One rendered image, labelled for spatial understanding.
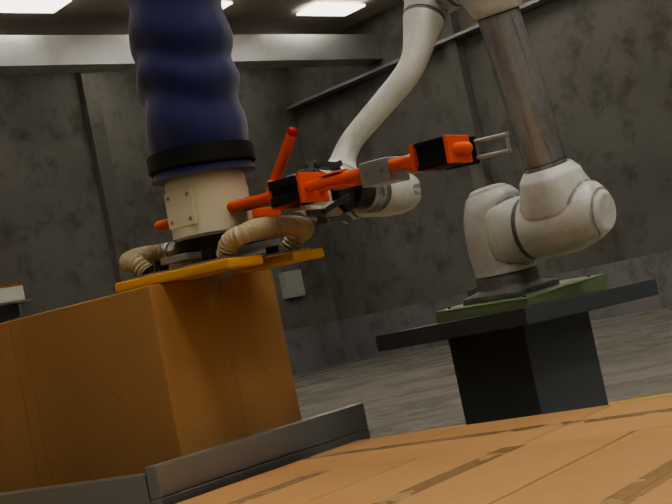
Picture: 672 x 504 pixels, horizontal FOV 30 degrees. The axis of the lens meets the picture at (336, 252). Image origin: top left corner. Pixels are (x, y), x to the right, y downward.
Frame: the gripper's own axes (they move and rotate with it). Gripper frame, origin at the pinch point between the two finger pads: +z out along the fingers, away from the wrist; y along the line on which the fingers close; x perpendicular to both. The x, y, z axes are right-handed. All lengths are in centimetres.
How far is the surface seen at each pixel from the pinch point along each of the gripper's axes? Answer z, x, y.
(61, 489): 35, 45, 49
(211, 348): 5.3, 26.6, 27.1
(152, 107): 12.8, 24.2, -23.5
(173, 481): 31, 19, 50
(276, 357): -15.4, 26.4, 31.4
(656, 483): 67, -88, 54
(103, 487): 35, 34, 49
